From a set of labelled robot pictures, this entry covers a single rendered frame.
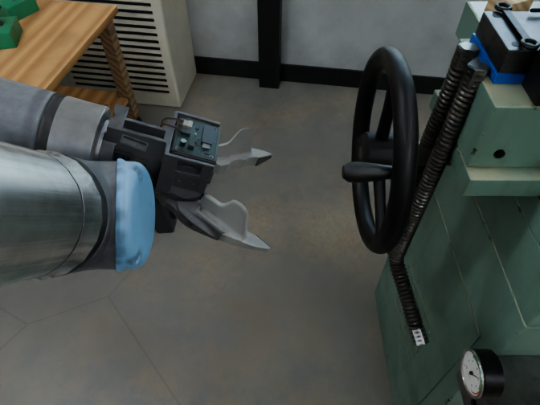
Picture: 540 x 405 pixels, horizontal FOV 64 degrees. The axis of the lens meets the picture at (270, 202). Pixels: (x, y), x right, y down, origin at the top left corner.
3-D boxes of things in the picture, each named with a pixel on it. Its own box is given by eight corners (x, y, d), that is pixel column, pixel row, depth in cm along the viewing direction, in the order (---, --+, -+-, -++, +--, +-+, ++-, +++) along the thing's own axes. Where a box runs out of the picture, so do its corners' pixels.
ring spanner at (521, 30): (491, 5, 51) (492, 1, 51) (508, 5, 51) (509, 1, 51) (522, 51, 45) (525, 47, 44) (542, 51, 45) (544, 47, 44)
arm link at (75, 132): (46, 195, 46) (73, 135, 53) (93, 206, 48) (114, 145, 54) (43, 135, 40) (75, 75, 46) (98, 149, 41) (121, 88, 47)
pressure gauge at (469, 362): (452, 362, 63) (471, 340, 57) (477, 362, 63) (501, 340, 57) (464, 409, 59) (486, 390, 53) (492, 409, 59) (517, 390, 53)
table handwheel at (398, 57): (340, 214, 81) (349, 48, 72) (447, 214, 81) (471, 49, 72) (374, 292, 53) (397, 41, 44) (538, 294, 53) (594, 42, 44)
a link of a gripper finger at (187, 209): (213, 240, 46) (155, 188, 48) (210, 247, 47) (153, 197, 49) (240, 218, 49) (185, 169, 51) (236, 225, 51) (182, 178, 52)
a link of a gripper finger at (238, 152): (284, 132, 55) (223, 145, 49) (267, 163, 59) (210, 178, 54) (271, 115, 56) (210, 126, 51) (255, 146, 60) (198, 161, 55)
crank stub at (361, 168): (340, 179, 53) (341, 159, 52) (387, 179, 53) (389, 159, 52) (343, 185, 51) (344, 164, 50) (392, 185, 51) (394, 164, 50)
